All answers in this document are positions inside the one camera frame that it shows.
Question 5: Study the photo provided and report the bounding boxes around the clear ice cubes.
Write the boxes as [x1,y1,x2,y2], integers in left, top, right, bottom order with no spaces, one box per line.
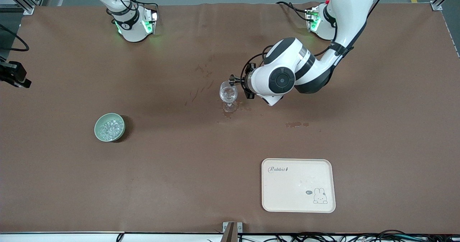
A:
[99,119,122,140]

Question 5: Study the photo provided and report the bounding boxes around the clear wine glass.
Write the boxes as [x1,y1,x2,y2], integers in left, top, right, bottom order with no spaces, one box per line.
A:
[219,81,240,113]

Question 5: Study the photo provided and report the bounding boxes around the pale green ceramic bowl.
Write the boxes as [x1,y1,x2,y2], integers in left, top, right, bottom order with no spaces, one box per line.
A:
[94,113,126,142]

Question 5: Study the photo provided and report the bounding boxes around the cream rabbit print tray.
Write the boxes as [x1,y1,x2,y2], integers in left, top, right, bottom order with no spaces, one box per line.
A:
[261,158,336,213]

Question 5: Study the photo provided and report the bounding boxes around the brown table mat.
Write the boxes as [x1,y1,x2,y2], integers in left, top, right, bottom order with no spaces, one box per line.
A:
[0,3,460,234]

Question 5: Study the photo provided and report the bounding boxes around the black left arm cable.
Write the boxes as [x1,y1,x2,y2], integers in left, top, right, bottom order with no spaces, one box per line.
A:
[241,44,278,78]

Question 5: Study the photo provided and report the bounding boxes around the metal bracket with brown post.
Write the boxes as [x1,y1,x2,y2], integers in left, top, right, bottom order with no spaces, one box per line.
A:
[222,222,244,242]

